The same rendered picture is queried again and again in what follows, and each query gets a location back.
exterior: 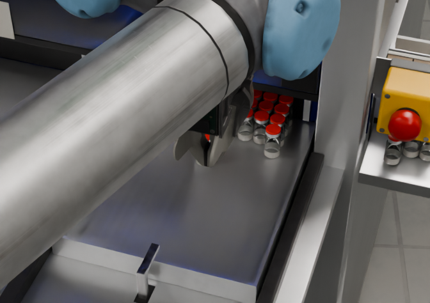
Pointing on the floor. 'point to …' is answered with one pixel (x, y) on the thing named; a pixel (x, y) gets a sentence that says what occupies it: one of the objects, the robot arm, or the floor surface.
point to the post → (345, 122)
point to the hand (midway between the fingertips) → (208, 151)
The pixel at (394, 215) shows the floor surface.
